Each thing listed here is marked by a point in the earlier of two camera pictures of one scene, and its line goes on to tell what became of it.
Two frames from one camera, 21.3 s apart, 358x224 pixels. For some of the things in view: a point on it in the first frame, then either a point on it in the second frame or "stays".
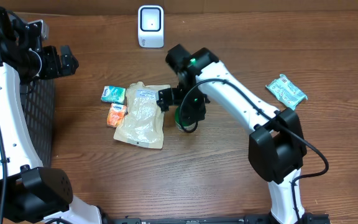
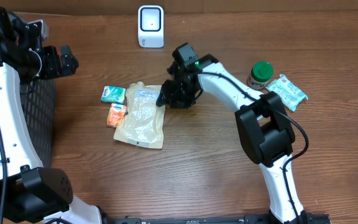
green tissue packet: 114,94 stays
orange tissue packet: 116,114 stays
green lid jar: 188,125 to 261,73
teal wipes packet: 287,91 stays
